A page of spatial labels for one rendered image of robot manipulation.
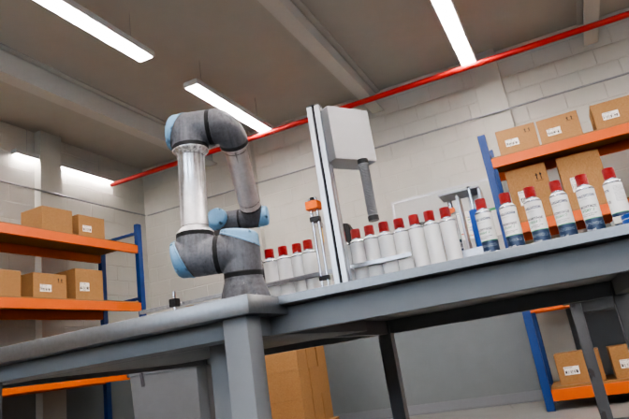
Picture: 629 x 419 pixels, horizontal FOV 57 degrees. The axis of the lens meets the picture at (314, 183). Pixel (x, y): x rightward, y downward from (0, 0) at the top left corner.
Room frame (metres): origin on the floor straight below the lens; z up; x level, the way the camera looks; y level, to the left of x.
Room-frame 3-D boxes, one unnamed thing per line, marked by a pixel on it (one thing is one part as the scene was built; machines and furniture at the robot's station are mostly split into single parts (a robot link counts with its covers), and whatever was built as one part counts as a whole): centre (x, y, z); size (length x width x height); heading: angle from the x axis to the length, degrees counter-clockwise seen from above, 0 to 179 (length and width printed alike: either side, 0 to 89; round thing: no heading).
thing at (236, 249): (1.71, 0.26, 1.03); 0.13 x 0.12 x 0.14; 88
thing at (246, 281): (1.71, 0.25, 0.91); 0.15 x 0.15 x 0.10
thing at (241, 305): (1.79, 0.42, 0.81); 0.90 x 0.90 x 0.04; 68
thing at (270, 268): (2.04, 0.20, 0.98); 0.05 x 0.05 x 0.20
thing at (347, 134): (1.84, -0.12, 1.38); 0.17 x 0.10 x 0.19; 124
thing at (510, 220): (1.75, -0.58, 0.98); 0.05 x 0.05 x 0.20
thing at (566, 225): (1.70, -0.72, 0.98); 0.05 x 0.05 x 0.20
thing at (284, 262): (2.03, 0.15, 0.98); 0.05 x 0.05 x 0.20
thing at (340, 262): (1.80, -0.04, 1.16); 0.04 x 0.04 x 0.67; 69
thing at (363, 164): (1.80, -0.17, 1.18); 0.04 x 0.04 x 0.21
